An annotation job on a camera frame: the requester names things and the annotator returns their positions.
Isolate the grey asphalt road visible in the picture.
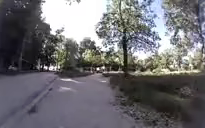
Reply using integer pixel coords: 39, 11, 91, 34
0, 70, 59, 128

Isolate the tall dark-trunked tree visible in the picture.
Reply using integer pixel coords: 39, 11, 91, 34
95, 0, 162, 76

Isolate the grey paved path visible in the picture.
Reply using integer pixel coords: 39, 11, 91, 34
8, 72, 141, 128

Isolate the group of dark trees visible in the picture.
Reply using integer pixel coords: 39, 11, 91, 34
0, 0, 66, 73

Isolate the grey kerb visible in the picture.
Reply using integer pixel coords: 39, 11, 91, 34
0, 74, 59, 128

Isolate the row of trees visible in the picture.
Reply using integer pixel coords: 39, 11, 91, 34
54, 36, 205, 74

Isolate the thin-trunked tree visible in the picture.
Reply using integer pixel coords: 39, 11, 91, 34
161, 0, 205, 74

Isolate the shaded grass verge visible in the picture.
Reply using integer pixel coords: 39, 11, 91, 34
103, 69, 205, 128

